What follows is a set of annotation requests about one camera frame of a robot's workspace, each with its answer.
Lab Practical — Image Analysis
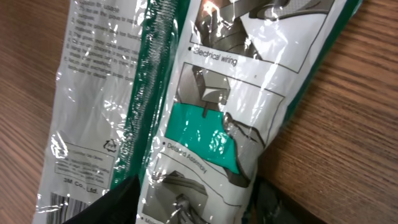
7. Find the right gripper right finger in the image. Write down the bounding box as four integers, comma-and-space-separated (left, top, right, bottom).
253, 177, 326, 224

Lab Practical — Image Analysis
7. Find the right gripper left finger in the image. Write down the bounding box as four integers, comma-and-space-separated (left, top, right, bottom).
63, 175, 141, 224

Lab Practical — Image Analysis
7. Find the green white gloves packet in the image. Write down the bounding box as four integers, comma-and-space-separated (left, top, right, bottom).
33, 0, 361, 223

